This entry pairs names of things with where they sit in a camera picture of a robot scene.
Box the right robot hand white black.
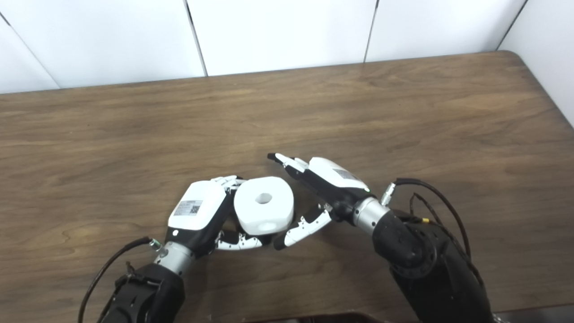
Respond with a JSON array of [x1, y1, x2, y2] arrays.
[[267, 153, 374, 251]]

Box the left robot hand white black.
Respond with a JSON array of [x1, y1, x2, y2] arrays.
[[165, 175, 270, 260]]

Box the round white piece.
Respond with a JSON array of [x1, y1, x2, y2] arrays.
[[233, 176, 295, 236]]

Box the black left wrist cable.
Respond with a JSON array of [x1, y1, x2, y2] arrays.
[[78, 237, 167, 323]]

